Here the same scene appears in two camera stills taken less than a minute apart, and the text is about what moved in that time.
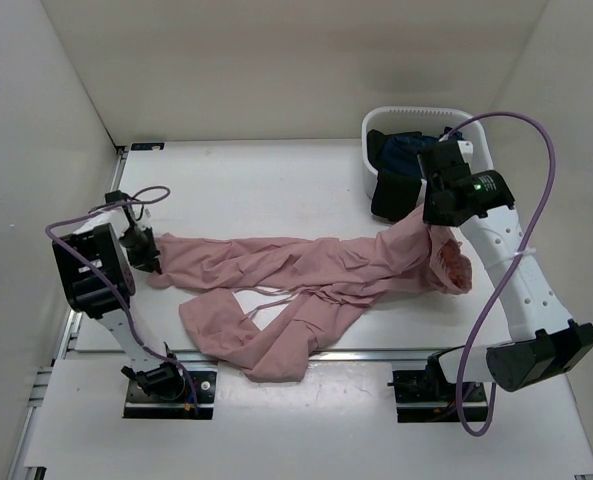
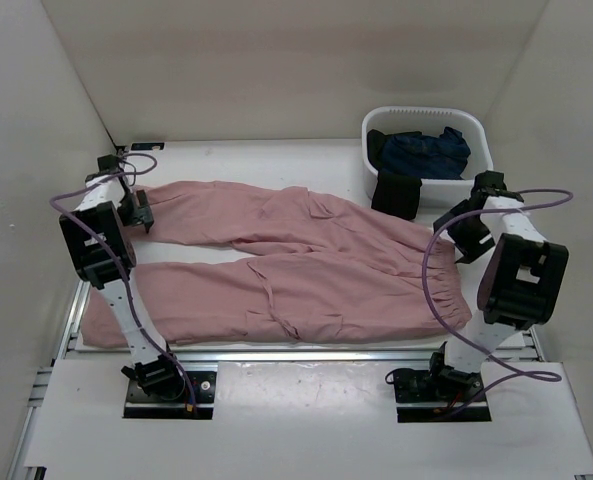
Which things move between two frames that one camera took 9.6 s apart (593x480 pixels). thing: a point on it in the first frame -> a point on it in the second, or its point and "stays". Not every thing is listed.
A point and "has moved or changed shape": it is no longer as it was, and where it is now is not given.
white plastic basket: [430, 122] stays
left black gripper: [147, 262] -> [142, 215]
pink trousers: [335, 284] has moved or changed shape
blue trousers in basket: [401, 151] stays
